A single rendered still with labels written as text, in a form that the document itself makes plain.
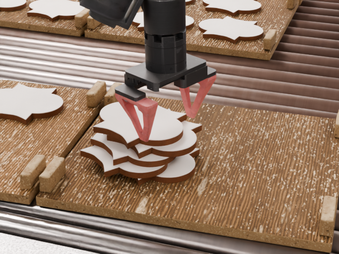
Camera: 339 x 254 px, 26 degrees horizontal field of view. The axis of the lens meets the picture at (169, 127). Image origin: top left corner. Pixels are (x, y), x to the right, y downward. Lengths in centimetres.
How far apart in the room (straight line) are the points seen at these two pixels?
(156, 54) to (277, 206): 27
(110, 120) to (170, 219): 21
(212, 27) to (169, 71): 61
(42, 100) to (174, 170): 32
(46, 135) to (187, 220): 32
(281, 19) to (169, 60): 73
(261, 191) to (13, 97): 49
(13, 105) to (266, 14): 69
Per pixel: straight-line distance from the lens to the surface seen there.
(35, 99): 130
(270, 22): 167
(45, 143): 118
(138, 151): 105
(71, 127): 122
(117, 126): 110
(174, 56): 99
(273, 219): 100
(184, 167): 108
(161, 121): 111
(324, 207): 98
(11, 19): 171
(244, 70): 147
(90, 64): 151
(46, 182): 105
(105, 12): 96
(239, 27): 161
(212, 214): 100
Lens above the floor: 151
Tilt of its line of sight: 28 degrees down
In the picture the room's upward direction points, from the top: straight up
